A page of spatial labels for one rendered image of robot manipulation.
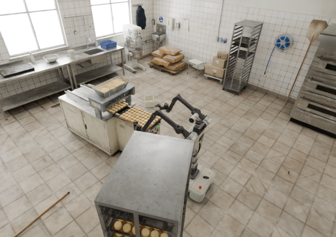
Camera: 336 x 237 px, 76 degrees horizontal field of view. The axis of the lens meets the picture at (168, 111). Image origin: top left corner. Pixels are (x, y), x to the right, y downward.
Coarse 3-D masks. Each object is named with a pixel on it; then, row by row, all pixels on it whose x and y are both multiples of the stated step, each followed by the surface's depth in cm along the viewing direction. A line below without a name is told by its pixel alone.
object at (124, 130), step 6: (126, 108) 373; (120, 120) 348; (120, 126) 356; (126, 126) 345; (132, 126) 336; (120, 132) 364; (126, 132) 354; (132, 132) 343; (120, 138) 373; (126, 138) 362; (120, 144) 383; (120, 150) 399
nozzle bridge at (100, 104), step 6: (120, 90) 356; (126, 90) 357; (132, 90) 371; (90, 96) 337; (96, 96) 338; (108, 96) 339; (114, 96) 339; (126, 96) 368; (90, 102) 339; (96, 102) 328; (102, 102) 323; (108, 102) 343; (114, 102) 349; (96, 108) 336; (102, 108) 326; (96, 114) 345
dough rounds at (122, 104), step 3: (120, 102) 374; (123, 102) 373; (126, 102) 374; (114, 105) 365; (117, 105) 365; (120, 105) 369; (123, 105) 366; (108, 108) 357; (111, 108) 359; (114, 108) 357; (117, 108) 358; (120, 108) 361; (108, 111) 353; (111, 111) 352; (114, 111) 350
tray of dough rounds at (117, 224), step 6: (114, 222) 142; (120, 222) 140; (126, 222) 142; (132, 222) 142; (114, 228) 139; (120, 228) 139; (126, 228) 137; (132, 228) 137; (144, 228) 137; (150, 228) 139; (126, 234) 135; (132, 234) 136; (144, 234) 134; (150, 234) 135; (156, 234) 135; (162, 234) 135
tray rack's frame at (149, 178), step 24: (144, 144) 158; (168, 144) 158; (192, 144) 159; (120, 168) 138; (144, 168) 139; (168, 168) 139; (120, 192) 124; (144, 192) 124; (168, 192) 125; (168, 216) 113
